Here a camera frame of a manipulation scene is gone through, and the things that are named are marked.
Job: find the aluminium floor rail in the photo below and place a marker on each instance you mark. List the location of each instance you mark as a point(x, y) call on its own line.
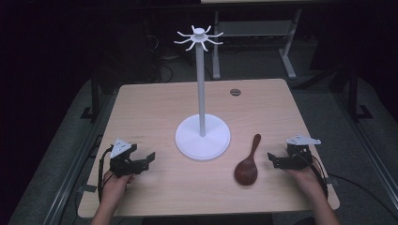
point(369, 156)
point(73, 175)

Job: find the white hook stand rack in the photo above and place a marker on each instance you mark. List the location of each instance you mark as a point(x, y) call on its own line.
point(202, 125)

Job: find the grey tape strip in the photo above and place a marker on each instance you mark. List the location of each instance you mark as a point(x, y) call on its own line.
point(332, 180)
point(87, 188)

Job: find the dark brown wooden spoon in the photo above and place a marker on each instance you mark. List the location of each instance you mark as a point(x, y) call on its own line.
point(248, 165)

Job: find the person's right hand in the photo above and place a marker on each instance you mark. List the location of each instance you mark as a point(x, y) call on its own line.
point(303, 179)

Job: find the grey round table grommet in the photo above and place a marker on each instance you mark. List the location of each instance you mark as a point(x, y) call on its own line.
point(235, 92)

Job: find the black metal stand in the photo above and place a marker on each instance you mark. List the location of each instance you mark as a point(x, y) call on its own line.
point(94, 100)
point(355, 97)

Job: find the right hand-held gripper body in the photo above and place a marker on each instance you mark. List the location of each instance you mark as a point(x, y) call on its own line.
point(297, 154)

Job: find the white desk frame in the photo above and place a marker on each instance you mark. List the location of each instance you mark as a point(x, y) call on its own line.
point(256, 29)

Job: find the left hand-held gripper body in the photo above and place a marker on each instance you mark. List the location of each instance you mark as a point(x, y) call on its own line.
point(122, 164)

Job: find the person's left hand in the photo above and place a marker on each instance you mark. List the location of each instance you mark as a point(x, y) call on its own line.
point(114, 187)

